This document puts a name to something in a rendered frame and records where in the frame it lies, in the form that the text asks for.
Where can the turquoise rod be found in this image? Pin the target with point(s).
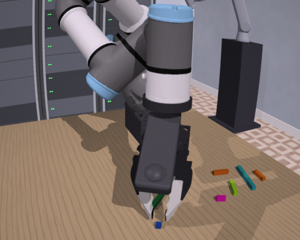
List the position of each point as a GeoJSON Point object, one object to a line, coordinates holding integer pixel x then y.
{"type": "Point", "coordinates": [247, 179]}

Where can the orange rod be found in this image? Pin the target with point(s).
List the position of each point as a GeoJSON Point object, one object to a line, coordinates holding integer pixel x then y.
{"type": "Point", "coordinates": [259, 175]}
{"type": "Point", "coordinates": [220, 172]}

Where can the small magenta block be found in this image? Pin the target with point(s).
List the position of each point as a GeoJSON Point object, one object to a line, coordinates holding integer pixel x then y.
{"type": "Point", "coordinates": [220, 198]}

